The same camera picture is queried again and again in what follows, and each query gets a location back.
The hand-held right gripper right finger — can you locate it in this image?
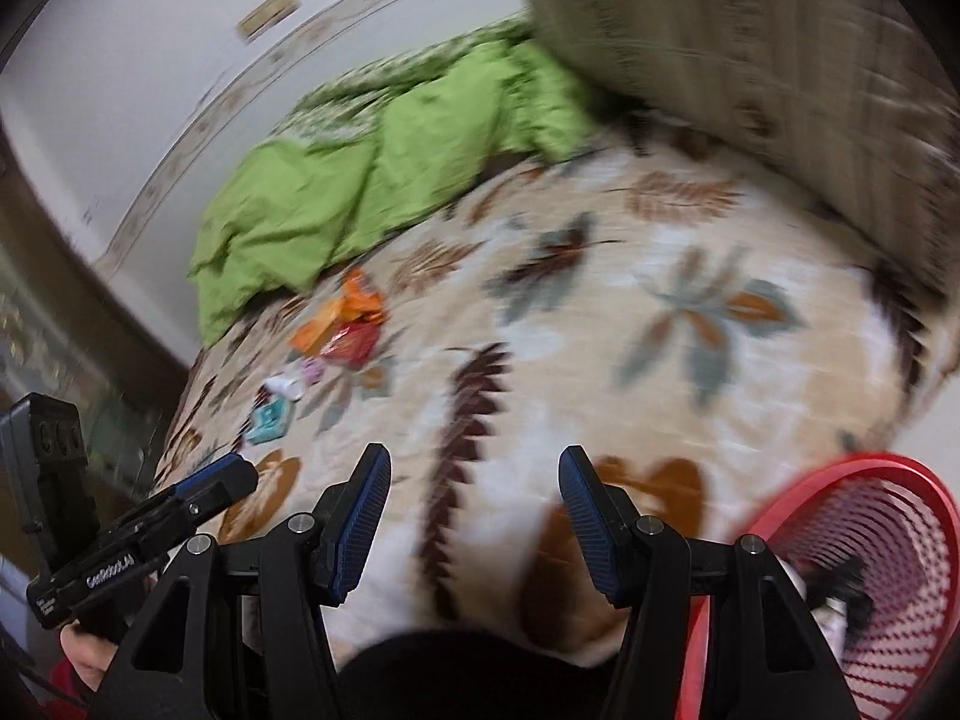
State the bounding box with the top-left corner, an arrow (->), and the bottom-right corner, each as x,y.
559,445 -> 860,720

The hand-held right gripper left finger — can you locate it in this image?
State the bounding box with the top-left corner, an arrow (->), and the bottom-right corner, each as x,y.
112,442 -> 395,720

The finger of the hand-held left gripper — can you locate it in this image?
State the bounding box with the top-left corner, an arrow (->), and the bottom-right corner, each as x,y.
161,454 -> 248,502
124,461 -> 260,541

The orange cardboard box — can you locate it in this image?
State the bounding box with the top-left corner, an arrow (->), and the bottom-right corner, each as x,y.
291,300 -> 346,357

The orange foil packet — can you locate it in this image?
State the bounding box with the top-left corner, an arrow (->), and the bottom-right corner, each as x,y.
334,268 -> 387,327

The red plastic basket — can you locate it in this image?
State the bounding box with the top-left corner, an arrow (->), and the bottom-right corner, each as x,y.
679,452 -> 960,720

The person's left hand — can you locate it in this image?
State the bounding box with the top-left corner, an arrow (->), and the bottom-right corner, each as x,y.
60,617 -> 127,697

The teal small packet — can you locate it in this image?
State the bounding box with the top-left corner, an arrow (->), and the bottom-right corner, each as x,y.
246,397 -> 295,445

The pink and white wrapper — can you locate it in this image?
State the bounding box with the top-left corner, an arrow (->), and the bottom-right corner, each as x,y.
262,356 -> 327,402

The floral fleece blanket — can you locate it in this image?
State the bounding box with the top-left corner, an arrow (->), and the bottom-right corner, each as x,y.
154,127 -> 960,672

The small red packet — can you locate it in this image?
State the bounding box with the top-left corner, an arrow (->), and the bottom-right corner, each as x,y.
321,321 -> 380,370

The white crumpled paper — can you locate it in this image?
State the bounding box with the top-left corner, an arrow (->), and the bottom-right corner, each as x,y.
780,559 -> 852,650

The small black item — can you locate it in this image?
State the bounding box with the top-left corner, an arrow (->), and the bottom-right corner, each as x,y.
806,559 -> 875,646

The green quilt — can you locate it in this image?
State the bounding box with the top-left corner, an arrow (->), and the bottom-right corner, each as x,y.
187,19 -> 608,346

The striped beige pillow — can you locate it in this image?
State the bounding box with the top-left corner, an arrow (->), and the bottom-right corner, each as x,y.
521,0 -> 960,361

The black cable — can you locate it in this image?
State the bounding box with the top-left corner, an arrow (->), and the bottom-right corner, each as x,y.
0,634 -> 91,713

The small framed wall picture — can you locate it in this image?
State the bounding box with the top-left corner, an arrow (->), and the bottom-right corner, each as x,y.
238,0 -> 297,42

